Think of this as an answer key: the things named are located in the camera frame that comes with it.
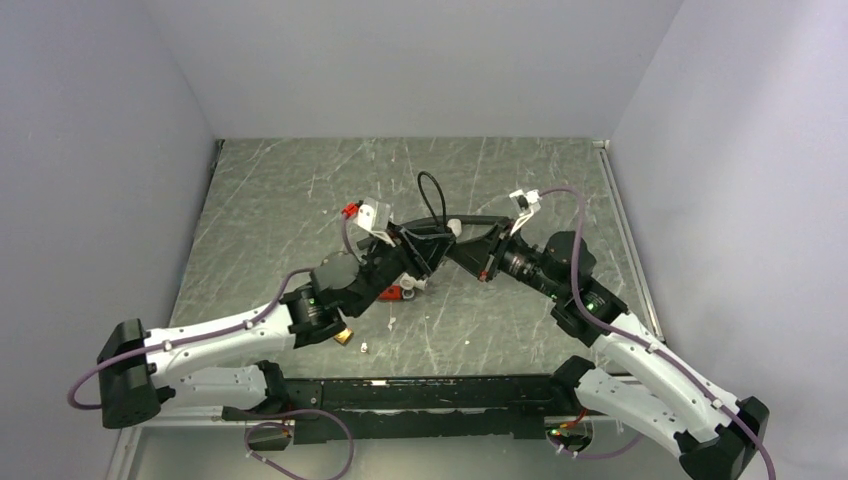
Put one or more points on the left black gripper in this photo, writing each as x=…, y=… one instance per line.
x=417, y=252

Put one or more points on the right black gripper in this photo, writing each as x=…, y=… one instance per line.
x=477, y=254

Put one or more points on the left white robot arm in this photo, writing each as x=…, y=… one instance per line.
x=141, y=372

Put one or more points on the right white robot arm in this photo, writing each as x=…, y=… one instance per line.
x=712, y=433

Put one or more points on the white pipe elbow near wrench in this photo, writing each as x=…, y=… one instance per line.
x=407, y=282

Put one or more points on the brass padlock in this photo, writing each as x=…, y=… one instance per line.
x=344, y=337

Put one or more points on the white pipe elbow near hose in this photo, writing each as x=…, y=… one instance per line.
x=454, y=225

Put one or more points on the red handled adjustable wrench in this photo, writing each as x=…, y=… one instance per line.
x=395, y=293

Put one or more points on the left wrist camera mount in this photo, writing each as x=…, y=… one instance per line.
x=371, y=215

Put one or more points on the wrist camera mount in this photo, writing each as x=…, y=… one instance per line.
x=371, y=215
x=527, y=204

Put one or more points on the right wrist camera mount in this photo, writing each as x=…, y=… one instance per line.
x=527, y=204

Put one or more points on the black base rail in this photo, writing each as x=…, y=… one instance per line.
x=523, y=406

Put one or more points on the aluminium rail right edge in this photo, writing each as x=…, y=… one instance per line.
x=600, y=148

